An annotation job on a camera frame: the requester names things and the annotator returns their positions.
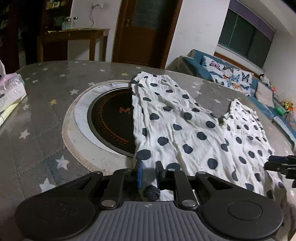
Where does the butterfly print pillow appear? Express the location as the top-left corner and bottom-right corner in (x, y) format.
(201, 56), (253, 96)

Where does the brown wooden door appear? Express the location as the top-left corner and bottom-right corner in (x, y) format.
(112, 0), (183, 69)

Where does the dark wooden side table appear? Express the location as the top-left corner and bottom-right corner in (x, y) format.
(38, 28), (110, 62)

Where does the pink white plastic bag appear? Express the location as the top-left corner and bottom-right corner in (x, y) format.
(0, 62), (27, 113)

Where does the grey star pattern tablecloth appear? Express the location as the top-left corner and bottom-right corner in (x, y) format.
(0, 60), (296, 241)

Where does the wall power socket with cable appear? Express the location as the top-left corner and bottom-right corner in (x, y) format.
(89, 3), (104, 27)

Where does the black round induction cooktop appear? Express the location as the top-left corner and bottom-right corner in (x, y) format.
(87, 87), (135, 158)

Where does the glass jar on side table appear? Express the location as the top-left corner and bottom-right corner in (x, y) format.
(62, 17), (72, 31)

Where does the green toy on sofa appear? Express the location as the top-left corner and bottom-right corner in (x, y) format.
(275, 105), (285, 116)

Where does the grey square cushion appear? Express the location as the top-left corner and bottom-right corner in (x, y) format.
(255, 81), (274, 108)

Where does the white navy polka dot garment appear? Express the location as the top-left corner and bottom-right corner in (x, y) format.
(132, 72), (287, 201)

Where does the blue sectional sofa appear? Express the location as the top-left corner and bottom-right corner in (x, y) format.
(177, 49), (295, 144)

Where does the dark green framed window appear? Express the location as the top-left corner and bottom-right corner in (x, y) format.
(218, 9), (272, 68)

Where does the black white plush toy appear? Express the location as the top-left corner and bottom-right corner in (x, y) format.
(259, 73), (270, 86)

